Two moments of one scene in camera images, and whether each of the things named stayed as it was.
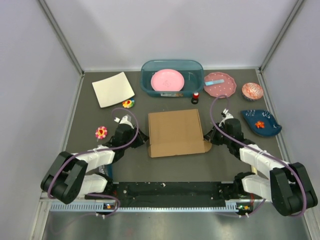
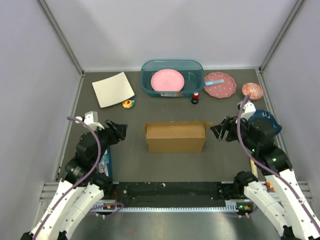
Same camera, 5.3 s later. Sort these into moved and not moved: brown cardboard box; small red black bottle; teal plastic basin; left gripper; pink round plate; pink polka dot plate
Moved: brown cardboard box; left gripper
Not moved: teal plastic basin; pink round plate; small red black bottle; pink polka dot plate
